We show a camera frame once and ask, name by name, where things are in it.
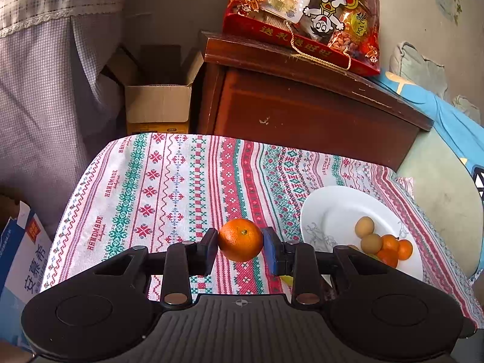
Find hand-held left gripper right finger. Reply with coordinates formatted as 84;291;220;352
262;227;397;307

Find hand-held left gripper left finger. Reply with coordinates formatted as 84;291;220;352
93;228;219;308

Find orange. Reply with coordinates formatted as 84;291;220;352
397;239;414;261
381;234;401;252
218;218;264;262
376;249;399;269

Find white plate with grey pattern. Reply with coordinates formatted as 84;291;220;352
300;186;423;285

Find red green patterned tablecloth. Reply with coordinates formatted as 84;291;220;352
40;132;484;329

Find brown wooden nightstand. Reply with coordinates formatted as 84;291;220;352
197;31;435;171

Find open cardboard box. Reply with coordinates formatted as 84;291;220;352
102;44;205;135

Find grey-green bed sheet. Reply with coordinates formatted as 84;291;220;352
396;129;484;281

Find blue white carton box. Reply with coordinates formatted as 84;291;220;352
0;197;54;350

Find blue cartoon blanket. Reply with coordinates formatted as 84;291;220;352
372;70;484;199

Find plaid curtain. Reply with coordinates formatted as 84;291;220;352
0;0;133;235

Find grey-green pillow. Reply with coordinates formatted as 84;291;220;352
389;41;482;123

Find red snack gift bag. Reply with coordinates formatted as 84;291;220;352
222;0;381;77

